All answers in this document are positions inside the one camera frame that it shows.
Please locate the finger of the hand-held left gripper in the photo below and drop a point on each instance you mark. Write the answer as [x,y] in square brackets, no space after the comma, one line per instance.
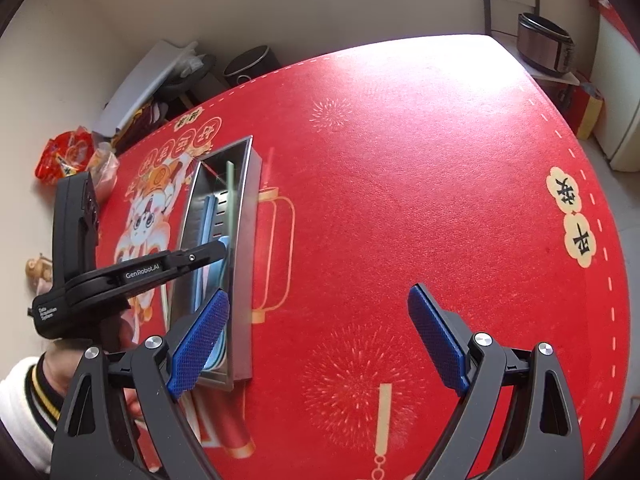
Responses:
[150,267]

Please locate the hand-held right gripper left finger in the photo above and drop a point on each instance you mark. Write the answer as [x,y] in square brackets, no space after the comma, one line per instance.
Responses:
[200,340]

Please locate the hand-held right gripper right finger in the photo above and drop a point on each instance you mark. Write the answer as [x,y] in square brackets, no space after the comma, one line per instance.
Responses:
[437,340]

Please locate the light blue spoon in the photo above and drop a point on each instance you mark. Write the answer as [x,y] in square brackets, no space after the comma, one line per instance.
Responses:
[220,280]

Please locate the stainless steel utensil tray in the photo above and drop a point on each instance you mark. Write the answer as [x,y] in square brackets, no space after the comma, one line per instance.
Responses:
[240,280]

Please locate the green spoon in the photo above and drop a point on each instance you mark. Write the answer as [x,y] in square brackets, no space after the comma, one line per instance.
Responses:
[231,195]

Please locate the person's left forearm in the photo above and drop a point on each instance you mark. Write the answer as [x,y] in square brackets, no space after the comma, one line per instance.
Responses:
[22,400]

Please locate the person's left hand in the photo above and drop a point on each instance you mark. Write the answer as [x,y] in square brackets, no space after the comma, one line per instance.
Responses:
[62,367]

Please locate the golden figurine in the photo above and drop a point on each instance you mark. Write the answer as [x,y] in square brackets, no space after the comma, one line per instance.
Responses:
[39,272]

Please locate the plastic wrapped bowl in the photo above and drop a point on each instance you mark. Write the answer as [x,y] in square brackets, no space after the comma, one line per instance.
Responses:
[105,172]

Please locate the red snack bag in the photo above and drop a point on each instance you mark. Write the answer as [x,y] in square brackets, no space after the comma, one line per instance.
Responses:
[62,157]

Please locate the red printed table mat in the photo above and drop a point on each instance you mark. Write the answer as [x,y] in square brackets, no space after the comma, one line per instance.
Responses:
[400,210]

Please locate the black bin with plastic bag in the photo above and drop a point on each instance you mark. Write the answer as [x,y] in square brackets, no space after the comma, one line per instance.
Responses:
[192,80]

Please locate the red gift box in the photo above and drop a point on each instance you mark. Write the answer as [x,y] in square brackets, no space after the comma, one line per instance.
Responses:
[590,110]

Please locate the small white side table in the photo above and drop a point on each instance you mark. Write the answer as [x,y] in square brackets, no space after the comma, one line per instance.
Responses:
[565,79]

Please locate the white refrigerator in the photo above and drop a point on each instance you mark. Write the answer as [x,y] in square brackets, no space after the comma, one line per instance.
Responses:
[620,100]

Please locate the silver rice cooker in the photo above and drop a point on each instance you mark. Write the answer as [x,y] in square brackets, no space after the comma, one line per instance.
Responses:
[545,45]

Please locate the black metal chair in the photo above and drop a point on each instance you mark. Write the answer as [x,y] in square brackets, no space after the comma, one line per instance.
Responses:
[487,0]

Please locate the red printed fridge cloth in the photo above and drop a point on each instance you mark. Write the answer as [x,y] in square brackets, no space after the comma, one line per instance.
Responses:
[612,10]

